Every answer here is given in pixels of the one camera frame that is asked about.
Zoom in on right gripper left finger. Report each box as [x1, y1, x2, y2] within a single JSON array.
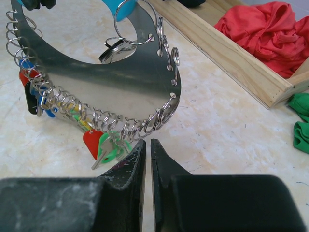
[[0, 140, 146, 232]]

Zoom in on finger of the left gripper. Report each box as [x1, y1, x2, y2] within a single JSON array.
[[39, 0, 56, 8], [23, 0, 39, 11]]

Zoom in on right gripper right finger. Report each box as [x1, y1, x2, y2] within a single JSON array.
[[151, 139, 307, 232]]

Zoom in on bunch of coloured keys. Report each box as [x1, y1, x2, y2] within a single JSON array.
[[17, 57, 132, 170]]

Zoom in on wooden tray rack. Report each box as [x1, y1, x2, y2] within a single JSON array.
[[150, 0, 309, 109]]

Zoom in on green crumpled cloth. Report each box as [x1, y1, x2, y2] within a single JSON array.
[[288, 93, 309, 154]]

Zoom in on red crumpled cloth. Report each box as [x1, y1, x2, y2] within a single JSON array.
[[214, 1, 309, 79]]

